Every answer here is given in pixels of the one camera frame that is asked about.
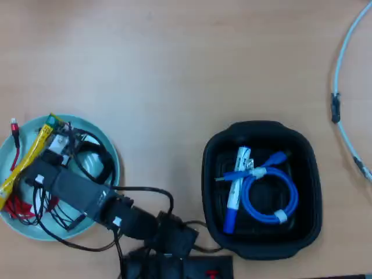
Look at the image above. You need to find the white marker with blue cap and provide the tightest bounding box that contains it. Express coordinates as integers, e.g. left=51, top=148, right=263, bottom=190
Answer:
left=223, top=146, right=252, bottom=235

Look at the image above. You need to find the light blue round plate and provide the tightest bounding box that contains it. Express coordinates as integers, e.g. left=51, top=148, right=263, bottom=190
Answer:
left=0, top=114, right=121, bottom=242

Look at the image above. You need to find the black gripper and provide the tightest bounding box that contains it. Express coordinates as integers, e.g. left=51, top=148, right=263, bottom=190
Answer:
left=22, top=151, right=63, bottom=194

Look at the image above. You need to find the yellow snack bar packet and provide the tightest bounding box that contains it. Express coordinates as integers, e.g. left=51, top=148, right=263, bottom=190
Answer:
left=0, top=112, right=65, bottom=209

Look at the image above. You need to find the black coiled cable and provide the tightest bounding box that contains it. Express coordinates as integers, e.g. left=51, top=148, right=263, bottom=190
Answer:
left=65, top=127, right=116, bottom=232

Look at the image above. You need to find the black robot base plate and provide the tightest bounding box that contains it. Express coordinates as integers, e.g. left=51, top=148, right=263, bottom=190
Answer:
left=121, top=252, right=234, bottom=279

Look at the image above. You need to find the small wrist camera board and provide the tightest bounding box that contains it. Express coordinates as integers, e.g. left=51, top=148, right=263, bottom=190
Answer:
left=46, top=120, right=85, bottom=167

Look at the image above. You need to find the red coiled cable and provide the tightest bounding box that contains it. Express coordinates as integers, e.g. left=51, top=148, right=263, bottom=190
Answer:
left=2, top=118, right=59, bottom=221

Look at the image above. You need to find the white cable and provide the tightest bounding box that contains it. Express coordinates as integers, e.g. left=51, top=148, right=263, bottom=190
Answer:
left=331, top=0, right=372, bottom=183

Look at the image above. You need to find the blue coiled cable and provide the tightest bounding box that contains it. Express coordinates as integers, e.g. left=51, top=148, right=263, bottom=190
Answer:
left=214, top=150, right=300, bottom=225

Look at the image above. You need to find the black square plastic container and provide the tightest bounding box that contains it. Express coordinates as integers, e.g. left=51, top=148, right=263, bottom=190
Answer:
left=201, top=120, right=324, bottom=260

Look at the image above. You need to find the black cable connector sleeve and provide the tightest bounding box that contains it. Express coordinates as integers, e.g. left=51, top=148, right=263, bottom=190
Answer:
left=330, top=92, right=342, bottom=123

